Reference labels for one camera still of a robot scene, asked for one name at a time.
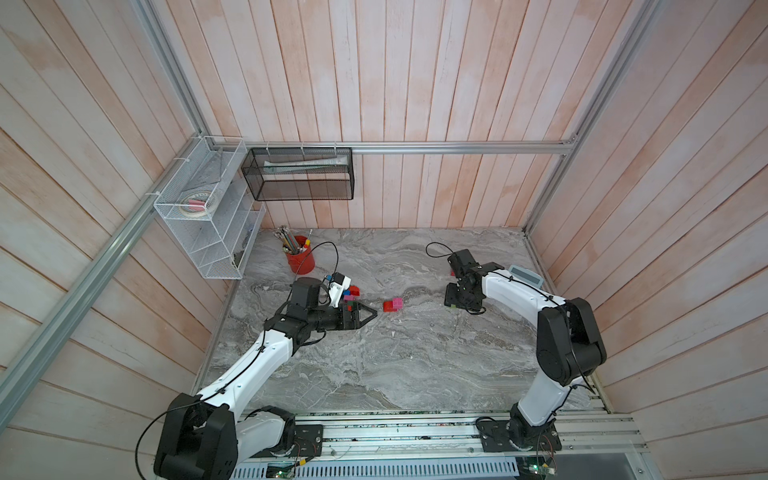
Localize pens in cup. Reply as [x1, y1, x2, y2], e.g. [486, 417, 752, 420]
[274, 226, 310, 255]

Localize tape roll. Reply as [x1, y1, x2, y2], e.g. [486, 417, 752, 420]
[178, 190, 219, 219]

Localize red pen cup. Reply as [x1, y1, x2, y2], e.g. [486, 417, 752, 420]
[283, 235, 315, 275]

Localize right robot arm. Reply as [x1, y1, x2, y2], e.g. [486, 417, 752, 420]
[444, 250, 607, 451]

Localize grey calculator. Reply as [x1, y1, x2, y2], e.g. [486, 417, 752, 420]
[508, 265, 544, 289]

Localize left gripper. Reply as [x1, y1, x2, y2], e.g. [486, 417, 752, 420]
[307, 301, 377, 331]

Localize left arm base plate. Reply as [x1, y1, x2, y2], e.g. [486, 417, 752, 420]
[269, 424, 324, 459]

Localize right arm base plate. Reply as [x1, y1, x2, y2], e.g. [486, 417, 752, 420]
[475, 416, 562, 453]

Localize black mesh basket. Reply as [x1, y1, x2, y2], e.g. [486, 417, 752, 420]
[241, 147, 355, 202]

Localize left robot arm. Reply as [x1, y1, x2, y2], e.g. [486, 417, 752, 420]
[153, 272, 368, 479]

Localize white wire shelf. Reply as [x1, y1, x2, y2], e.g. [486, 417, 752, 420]
[154, 136, 266, 280]

